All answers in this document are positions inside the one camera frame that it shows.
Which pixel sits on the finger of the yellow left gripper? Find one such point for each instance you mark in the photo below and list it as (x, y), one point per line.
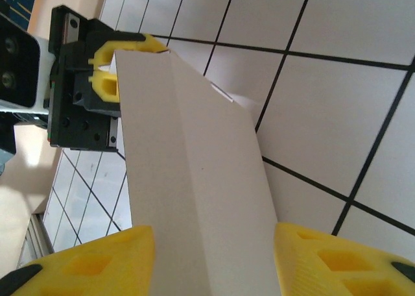
(100, 85)
(107, 49)

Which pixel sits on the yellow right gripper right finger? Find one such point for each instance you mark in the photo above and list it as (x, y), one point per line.
(340, 266)

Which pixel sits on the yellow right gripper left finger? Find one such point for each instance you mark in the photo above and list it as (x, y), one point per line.
(81, 270)

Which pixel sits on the white paper box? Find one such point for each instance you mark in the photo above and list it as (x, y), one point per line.
(194, 179)

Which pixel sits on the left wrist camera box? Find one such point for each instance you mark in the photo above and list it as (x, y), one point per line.
(16, 65)

